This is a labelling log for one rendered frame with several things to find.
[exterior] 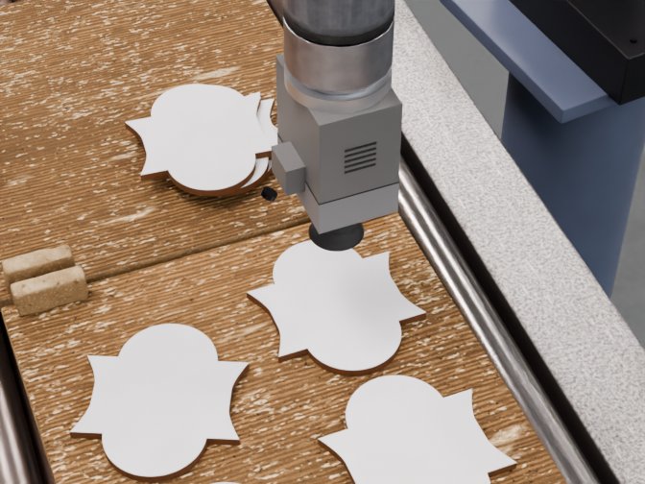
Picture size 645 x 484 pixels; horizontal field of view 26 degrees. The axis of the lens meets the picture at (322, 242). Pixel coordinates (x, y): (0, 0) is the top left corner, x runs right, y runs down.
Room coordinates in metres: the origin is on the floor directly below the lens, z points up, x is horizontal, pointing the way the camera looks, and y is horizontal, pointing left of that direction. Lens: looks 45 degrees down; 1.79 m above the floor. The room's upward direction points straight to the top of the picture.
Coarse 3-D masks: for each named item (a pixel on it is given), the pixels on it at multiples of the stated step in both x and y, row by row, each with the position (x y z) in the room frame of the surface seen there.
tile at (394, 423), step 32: (384, 384) 0.68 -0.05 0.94; (416, 384) 0.68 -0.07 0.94; (352, 416) 0.65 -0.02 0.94; (384, 416) 0.65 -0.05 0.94; (416, 416) 0.65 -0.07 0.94; (448, 416) 0.65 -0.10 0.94; (352, 448) 0.62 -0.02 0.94; (384, 448) 0.62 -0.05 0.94; (416, 448) 0.62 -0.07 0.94; (448, 448) 0.62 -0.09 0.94; (480, 448) 0.62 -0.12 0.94; (352, 480) 0.60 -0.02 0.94; (384, 480) 0.59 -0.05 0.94; (416, 480) 0.59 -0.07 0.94; (448, 480) 0.59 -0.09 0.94; (480, 480) 0.59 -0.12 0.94
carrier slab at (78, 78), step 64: (64, 0) 1.20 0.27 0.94; (128, 0) 1.20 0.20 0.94; (192, 0) 1.20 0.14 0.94; (256, 0) 1.20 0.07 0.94; (0, 64) 1.09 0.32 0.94; (64, 64) 1.09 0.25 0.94; (128, 64) 1.09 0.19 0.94; (192, 64) 1.09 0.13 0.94; (256, 64) 1.09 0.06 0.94; (0, 128) 1.00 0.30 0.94; (64, 128) 1.00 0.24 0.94; (0, 192) 0.91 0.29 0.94; (64, 192) 0.91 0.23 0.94; (128, 192) 0.91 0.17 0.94; (256, 192) 0.91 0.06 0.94; (0, 256) 0.83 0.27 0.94; (128, 256) 0.83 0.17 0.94
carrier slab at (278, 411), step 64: (192, 256) 0.83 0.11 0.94; (256, 256) 0.83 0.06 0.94; (64, 320) 0.76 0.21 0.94; (128, 320) 0.76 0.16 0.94; (192, 320) 0.76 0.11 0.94; (256, 320) 0.76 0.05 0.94; (448, 320) 0.76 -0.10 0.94; (64, 384) 0.69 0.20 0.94; (256, 384) 0.69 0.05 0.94; (320, 384) 0.69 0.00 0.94; (448, 384) 0.69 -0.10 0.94; (64, 448) 0.63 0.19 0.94; (256, 448) 0.63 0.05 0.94; (320, 448) 0.63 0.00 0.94; (512, 448) 0.63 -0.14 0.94
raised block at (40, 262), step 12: (36, 252) 0.81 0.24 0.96; (48, 252) 0.81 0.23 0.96; (60, 252) 0.81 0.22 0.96; (12, 264) 0.79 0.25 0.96; (24, 264) 0.79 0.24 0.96; (36, 264) 0.80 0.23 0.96; (48, 264) 0.80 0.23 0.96; (60, 264) 0.80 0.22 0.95; (72, 264) 0.81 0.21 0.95; (12, 276) 0.79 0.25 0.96; (24, 276) 0.79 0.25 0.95; (36, 276) 0.79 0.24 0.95
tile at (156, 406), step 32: (128, 352) 0.72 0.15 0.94; (160, 352) 0.72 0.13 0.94; (192, 352) 0.72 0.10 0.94; (96, 384) 0.68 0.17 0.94; (128, 384) 0.68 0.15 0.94; (160, 384) 0.68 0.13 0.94; (192, 384) 0.68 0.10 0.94; (224, 384) 0.68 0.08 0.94; (96, 416) 0.65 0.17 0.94; (128, 416) 0.65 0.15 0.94; (160, 416) 0.65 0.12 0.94; (192, 416) 0.65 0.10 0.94; (224, 416) 0.65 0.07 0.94; (128, 448) 0.62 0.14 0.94; (160, 448) 0.62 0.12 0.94; (192, 448) 0.62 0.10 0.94; (160, 480) 0.60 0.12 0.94
